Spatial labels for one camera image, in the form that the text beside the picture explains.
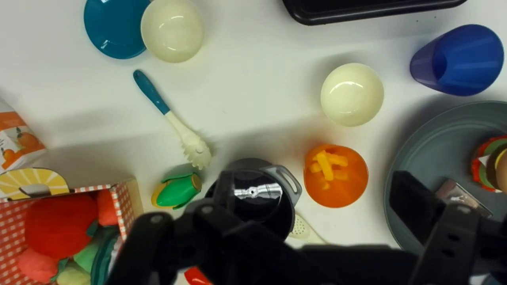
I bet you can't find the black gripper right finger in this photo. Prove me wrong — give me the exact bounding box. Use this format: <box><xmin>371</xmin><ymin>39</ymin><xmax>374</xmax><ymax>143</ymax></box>
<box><xmin>389</xmin><ymin>170</ymin><xmax>507</xmax><ymax>285</ymax></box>

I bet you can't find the black toy pot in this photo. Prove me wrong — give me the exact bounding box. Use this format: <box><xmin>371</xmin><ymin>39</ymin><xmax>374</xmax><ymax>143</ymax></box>
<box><xmin>207</xmin><ymin>158</ymin><xmax>303</xmax><ymax>240</ymax></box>

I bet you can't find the green toy corn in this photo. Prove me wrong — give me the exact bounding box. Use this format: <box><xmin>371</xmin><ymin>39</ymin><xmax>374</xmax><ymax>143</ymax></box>
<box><xmin>151</xmin><ymin>164</ymin><xmax>203</xmax><ymax>208</ymax></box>

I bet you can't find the teal handled pasta spoon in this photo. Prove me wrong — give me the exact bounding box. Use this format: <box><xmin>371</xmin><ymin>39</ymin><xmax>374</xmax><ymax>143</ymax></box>
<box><xmin>134</xmin><ymin>69</ymin><xmax>213</xmax><ymax>169</ymax></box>

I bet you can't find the blue plastic cup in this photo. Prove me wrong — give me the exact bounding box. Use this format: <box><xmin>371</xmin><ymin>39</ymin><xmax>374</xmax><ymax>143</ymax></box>
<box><xmin>409</xmin><ymin>23</ymin><xmax>504</xmax><ymax>96</ymax></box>

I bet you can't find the toy burger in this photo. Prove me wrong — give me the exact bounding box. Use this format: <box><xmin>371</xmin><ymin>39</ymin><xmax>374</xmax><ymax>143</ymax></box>
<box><xmin>470</xmin><ymin>134</ymin><xmax>507</xmax><ymax>193</ymax></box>

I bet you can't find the teal bowl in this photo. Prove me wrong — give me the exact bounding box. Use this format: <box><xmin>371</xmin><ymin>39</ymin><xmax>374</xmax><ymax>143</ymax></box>
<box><xmin>83</xmin><ymin>0</ymin><xmax>151</xmax><ymax>60</ymax></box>

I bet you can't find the black tray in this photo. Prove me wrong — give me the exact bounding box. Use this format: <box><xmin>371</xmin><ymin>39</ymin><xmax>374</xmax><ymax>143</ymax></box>
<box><xmin>283</xmin><ymin>0</ymin><xmax>466</xmax><ymax>25</ymax></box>

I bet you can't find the cream bowl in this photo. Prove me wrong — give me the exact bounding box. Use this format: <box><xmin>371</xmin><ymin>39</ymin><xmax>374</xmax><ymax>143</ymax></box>
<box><xmin>142</xmin><ymin>0</ymin><xmax>205</xmax><ymax>63</ymax></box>
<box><xmin>321</xmin><ymin>63</ymin><xmax>384</xmax><ymax>126</ymax></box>

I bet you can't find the orange printed carton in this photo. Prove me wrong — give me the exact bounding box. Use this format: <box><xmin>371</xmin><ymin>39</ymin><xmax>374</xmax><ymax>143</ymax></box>
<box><xmin>0</xmin><ymin>102</ymin><xmax>47</xmax><ymax>172</ymax></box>

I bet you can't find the orange plastic cup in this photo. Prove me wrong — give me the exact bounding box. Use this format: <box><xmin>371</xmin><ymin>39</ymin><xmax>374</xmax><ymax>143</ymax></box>
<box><xmin>305</xmin><ymin>143</ymin><xmax>370</xmax><ymax>207</ymax></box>

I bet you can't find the plush watermelon slice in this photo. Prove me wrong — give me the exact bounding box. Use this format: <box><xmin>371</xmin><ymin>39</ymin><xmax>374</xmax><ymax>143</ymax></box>
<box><xmin>91</xmin><ymin>234</ymin><xmax>118</xmax><ymax>285</ymax></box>

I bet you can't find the cream bowl upper left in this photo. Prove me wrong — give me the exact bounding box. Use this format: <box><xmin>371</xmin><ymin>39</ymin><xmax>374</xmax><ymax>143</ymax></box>
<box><xmin>142</xmin><ymin>0</ymin><xmax>205</xmax><ymax>63</ymax></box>

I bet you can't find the red plush tomato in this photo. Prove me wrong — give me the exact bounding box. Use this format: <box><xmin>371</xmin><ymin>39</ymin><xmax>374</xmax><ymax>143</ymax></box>
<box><xmin>26</xmin><ymin>194</ymin><xmax>99</xmax><ymax>259</ymax></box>

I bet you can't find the cream bowl centre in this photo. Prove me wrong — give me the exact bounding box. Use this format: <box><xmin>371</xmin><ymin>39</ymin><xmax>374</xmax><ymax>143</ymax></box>
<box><xmin>321</xmin><ymin>63</ymin><xmax>384</xmax><ymax>126</ymax></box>

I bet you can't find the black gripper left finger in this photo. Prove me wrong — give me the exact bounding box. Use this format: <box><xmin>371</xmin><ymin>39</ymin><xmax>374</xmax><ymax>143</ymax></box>
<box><xmin>108</xmin><ymin>196</ymin><xmax>298</xmax><ymax>285</ymax></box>

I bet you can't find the red checkered toy basket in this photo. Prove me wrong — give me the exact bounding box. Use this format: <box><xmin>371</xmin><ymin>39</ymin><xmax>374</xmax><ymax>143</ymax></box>
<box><xmin>0</xmin><ymin>167</ymin><xmax>138</xmax><ymax>285</ymax></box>

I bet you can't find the red plate with grey spatula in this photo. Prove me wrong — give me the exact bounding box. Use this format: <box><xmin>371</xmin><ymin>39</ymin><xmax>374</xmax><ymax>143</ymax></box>
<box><xmin>184</xmin><ymin>265</ymin><xmax>213</xmax><ymax>285</ymax></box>

